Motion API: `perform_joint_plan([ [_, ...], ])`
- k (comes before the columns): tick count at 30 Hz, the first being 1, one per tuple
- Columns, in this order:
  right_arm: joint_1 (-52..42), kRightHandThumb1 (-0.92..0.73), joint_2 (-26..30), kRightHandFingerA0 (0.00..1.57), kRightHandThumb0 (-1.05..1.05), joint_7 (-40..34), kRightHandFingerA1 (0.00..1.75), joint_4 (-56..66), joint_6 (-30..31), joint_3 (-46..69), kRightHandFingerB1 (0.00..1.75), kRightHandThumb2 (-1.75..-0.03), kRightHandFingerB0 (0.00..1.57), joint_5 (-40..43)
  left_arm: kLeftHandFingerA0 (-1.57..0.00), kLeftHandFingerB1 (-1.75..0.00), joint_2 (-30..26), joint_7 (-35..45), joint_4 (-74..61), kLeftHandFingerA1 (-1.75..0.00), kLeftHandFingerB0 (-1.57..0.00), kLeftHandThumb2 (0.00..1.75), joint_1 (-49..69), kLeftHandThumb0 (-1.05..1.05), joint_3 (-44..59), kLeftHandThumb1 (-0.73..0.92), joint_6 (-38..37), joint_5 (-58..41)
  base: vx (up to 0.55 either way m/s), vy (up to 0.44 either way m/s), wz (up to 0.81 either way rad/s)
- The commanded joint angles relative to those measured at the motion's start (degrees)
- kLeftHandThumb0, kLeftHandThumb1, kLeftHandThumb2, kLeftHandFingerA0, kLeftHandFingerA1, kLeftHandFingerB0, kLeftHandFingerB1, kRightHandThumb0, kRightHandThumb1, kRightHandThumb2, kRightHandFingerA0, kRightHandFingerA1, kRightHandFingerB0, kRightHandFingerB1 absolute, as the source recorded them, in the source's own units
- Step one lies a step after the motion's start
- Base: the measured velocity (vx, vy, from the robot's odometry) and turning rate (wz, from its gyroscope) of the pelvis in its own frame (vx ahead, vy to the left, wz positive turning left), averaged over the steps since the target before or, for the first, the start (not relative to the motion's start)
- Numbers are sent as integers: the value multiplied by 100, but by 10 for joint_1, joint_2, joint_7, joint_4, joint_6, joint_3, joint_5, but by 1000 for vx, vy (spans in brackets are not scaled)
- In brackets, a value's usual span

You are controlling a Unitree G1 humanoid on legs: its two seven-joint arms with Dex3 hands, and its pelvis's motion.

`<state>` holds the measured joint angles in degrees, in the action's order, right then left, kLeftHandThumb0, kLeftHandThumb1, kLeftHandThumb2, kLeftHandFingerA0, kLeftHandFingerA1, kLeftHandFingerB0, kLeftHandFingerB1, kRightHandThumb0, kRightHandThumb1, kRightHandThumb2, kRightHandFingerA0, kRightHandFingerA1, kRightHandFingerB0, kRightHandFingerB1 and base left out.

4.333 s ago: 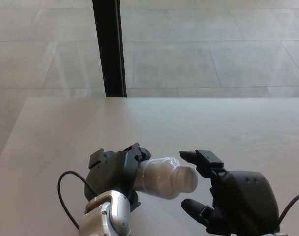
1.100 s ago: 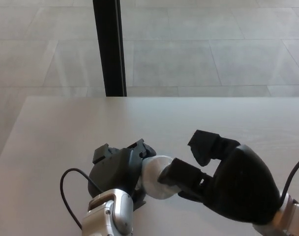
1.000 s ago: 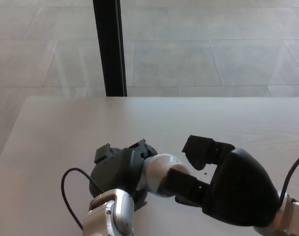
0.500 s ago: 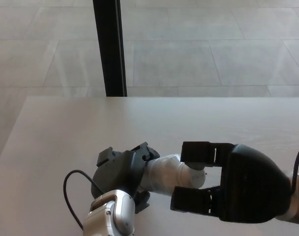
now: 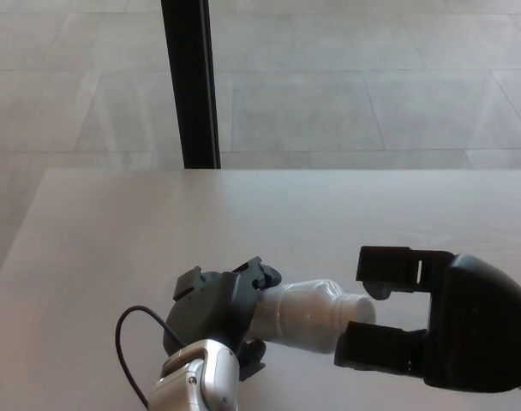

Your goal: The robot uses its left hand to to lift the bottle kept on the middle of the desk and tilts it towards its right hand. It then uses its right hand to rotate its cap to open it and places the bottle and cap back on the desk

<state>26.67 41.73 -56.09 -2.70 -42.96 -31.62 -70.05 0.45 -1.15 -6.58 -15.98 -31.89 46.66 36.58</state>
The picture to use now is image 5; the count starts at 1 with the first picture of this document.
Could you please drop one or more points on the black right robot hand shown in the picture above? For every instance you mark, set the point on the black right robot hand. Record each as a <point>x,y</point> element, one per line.
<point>474,325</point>

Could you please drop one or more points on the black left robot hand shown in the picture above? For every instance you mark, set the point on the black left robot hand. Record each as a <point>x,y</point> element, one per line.
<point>209,304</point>

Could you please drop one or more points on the clear plastic bottle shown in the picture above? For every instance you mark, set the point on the clear plastic bottle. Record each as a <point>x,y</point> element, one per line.
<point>303,312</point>

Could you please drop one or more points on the white bottle cap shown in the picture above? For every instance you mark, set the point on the white bottle cap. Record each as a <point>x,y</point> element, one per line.
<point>363,310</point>

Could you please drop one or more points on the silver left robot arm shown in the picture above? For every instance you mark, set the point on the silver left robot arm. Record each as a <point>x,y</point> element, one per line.
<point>200,377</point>

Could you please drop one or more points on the black window frame post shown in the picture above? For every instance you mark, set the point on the black window frame post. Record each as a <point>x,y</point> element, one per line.
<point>191,85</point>

